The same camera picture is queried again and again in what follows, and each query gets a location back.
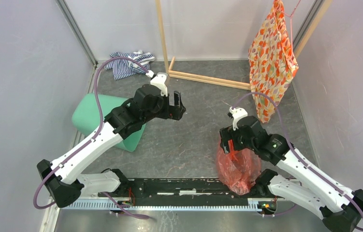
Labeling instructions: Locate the red plastic trash bag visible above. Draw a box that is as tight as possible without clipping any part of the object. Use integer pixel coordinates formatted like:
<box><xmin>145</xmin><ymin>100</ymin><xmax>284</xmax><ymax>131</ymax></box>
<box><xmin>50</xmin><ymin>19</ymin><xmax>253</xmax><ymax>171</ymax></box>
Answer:
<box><xmin>216</xmin><ymin>147</ymin><xmax>261</xmax><ymax>195</ymax></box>

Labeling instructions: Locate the green plastic trash bin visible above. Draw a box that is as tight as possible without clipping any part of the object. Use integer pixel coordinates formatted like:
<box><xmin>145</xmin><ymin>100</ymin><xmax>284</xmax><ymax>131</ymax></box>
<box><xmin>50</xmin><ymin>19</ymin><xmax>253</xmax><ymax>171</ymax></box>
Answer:
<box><xmin>72</xmin><ymin>93</ymin><xmax>145</xmax><ymax>152</ymax></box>

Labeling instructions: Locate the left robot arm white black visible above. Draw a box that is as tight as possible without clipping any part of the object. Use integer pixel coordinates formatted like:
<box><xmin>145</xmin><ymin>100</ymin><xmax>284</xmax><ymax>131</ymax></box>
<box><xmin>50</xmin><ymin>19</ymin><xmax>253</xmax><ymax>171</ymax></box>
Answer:
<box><xmin>37</xmin><ymin>84</ymin><xmax>186</xmax><ymax>208</ymax></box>

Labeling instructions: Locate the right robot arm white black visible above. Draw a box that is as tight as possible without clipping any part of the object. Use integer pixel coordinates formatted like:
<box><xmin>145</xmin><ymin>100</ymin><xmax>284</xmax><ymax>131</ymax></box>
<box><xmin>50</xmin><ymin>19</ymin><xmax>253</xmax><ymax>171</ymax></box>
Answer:
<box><xmin>219</xmin><ymin>113</ymin><xmax>363</xmax><ymax>232</ymax></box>

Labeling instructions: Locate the blue white striped cloth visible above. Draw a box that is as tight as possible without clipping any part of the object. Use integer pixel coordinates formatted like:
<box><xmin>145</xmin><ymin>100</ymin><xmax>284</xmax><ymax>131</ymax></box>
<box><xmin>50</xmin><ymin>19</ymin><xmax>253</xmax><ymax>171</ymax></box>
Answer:
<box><xmin>104</xmin><ymin>50</ymin><xmax>156</xmax><ymax>80</ymax></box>

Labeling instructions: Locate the floral orange cloth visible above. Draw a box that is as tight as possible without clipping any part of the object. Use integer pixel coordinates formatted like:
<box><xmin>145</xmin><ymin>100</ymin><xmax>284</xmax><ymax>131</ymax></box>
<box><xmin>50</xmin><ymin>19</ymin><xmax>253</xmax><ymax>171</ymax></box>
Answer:
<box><xmin>248</xmin><ymin>0</ymin><xmax>299</xmax><ymax>123</ymax></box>

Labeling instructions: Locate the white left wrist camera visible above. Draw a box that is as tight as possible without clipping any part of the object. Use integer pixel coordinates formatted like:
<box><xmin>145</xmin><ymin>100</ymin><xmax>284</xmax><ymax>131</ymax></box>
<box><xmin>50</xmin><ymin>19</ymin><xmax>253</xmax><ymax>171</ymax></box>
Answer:
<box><xmin>146</xmin><ymin>70</ymin><xmax>169</xmax><ymax>97</ymax></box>

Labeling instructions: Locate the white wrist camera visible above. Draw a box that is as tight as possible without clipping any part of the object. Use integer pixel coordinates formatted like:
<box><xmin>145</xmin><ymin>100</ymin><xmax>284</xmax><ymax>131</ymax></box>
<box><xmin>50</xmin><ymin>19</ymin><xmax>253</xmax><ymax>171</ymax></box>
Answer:
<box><xmin>146</xmin><ymin>70</ymin><xmax>169</xmax><ymax>97</ymax></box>
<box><xmin>229</xmin><ymin>107</ymin><xmax>248</xmax><ymax>131</ymax></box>

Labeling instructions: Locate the wooden rack frame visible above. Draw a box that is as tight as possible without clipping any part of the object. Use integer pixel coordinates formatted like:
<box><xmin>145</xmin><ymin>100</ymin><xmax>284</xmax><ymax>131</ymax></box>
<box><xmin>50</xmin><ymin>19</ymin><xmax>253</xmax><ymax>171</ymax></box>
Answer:
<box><xmin>155</xmin><ymin>0</ymin><xmax>332</xmax><ymax>90</ymax></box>

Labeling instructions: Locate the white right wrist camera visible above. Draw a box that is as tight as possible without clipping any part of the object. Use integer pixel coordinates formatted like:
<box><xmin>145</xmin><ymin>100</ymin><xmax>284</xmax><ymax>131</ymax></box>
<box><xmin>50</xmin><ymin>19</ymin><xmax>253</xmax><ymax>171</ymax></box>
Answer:
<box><xmin>229</xmin><ymin>107</ymin><xmax>248</xmax><ymax>131</ymax></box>

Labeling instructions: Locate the slotted cable duct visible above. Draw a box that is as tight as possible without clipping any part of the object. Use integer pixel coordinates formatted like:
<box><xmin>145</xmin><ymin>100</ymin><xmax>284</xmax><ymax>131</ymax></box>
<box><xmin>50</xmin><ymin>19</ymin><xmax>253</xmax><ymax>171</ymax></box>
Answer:
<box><xmin>63</xmin><ymin>198</ymin><xmax>262</xmax><ymax>212</ymax></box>

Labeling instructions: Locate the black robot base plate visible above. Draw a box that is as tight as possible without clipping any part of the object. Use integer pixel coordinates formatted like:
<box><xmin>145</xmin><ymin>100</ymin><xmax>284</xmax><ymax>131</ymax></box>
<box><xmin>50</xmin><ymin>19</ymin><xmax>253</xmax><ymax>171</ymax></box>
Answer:
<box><xmin>109</xmin><ymin>178</ymin><xmax>275</xmax><ymax>206</ymax></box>

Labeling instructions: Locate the pink wire hanger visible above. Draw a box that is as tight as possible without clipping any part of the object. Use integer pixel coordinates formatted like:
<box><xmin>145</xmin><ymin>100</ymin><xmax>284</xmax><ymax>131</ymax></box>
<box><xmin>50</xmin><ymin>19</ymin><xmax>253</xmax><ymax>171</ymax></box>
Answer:
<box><xmin>278</xmin><ymin>0</ymin><xmax>301</xmax><ymax>55</ymax></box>

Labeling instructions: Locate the left aluminium corner post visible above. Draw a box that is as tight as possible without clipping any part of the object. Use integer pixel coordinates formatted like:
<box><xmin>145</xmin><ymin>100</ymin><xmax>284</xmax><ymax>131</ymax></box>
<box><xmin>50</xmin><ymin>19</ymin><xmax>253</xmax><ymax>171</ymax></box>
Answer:
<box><xmin>55</xmin><ymin>0</ymin><xmax>98</xmax><ymax>67</ymax></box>

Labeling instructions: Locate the aluminium corner post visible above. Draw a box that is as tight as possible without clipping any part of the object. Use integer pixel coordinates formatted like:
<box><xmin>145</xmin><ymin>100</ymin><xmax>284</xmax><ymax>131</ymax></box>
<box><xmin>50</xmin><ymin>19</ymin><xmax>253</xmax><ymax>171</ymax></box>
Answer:
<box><xmin>293</xmin><ymin>0</ymin><xmax>324</xmax><ymax>50</ymax></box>
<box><xmin>55</xmin><ymin>0</ymin><xmax>98</xmax><ymax>67</ymax></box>

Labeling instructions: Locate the right aluminium corner post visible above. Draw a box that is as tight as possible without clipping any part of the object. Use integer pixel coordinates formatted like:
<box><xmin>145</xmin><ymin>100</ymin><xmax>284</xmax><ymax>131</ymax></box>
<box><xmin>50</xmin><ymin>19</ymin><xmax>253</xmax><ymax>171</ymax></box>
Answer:
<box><xmin>293</xmin><ymin>0</ymin><xmax>324</xmax><ymax>50</ymax></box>

